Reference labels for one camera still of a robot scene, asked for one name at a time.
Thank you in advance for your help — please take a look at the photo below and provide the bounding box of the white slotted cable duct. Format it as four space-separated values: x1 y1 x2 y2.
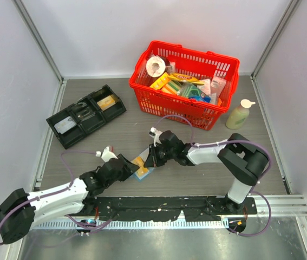
33 218 229 230

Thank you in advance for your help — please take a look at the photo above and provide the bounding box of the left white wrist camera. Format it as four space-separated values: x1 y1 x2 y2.
95 146 117 163

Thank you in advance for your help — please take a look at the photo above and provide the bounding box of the yellow chips bag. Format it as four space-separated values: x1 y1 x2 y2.
168 73 204 85

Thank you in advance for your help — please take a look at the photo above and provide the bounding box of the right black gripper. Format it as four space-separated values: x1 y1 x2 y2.
145 142 176 167

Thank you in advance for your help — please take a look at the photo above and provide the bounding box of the aluminium frame rail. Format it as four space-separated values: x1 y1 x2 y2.
14 193 307 219

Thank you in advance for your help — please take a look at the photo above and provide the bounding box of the green patterned packet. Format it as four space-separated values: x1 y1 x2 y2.
177 82 211 103

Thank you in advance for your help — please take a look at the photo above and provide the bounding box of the pink white packet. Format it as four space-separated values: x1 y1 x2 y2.
210 76 227 95

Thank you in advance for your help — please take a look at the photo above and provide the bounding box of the white card in tray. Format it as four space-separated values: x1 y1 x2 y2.
54 116 76 134

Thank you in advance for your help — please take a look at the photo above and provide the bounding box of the red plastic shopping basket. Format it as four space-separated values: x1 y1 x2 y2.
129 41 240 131

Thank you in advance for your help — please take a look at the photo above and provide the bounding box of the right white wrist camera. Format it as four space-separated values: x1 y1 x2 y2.
149 127 162 147

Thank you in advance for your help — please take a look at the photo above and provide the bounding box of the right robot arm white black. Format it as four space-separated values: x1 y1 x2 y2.
144 128 271 214

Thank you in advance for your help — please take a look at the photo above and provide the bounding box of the gold VIP credit card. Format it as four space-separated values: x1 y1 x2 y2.
132 156 145 168

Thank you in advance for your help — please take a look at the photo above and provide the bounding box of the blue leather card holder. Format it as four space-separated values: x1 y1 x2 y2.
132 148 154 181

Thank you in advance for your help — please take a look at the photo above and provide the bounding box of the yellow orange box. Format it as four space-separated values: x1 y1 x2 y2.
150 73 181 95

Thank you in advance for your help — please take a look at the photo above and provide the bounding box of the dark brown credit card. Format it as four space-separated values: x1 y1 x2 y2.
74 107 95 121

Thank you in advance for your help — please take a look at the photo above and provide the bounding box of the black compartment tray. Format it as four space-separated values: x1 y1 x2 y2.
46 85 126 149

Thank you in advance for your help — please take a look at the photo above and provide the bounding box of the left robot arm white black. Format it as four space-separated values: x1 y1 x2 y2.
0 154 139 246

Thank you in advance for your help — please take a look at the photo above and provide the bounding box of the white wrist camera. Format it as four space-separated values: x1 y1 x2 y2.
149 127 162 147
95 146 117 163

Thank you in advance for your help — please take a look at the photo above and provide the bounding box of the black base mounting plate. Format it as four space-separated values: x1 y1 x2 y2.
82 195 258 222

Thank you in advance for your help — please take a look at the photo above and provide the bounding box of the white tape roll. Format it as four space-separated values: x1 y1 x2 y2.
146 56 168 77

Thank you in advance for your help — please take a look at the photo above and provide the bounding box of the green lotion bottle white cap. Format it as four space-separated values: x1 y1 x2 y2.
226 99 256 130

